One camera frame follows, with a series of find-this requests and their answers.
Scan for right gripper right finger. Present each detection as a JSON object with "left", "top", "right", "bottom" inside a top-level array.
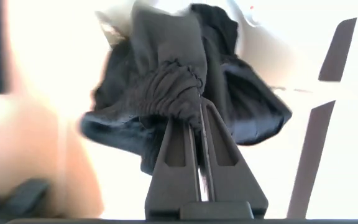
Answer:
[{"left": 200, "top": 97, "right": 269, "bottom": 218}]

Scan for black shorts with white cord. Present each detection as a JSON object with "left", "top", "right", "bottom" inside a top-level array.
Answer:
[{"left": 79, "top": 2, "right": 293, "bottom": 175}]

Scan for white laundry basket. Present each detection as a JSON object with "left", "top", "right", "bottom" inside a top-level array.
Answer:
[{"left": 225, "top": 0, "right": 357, "bottom": 103}]

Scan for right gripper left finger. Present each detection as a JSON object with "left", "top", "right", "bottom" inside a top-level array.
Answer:
[{"left": 144, "top": 116, "right": 202, "bottom": 219}]

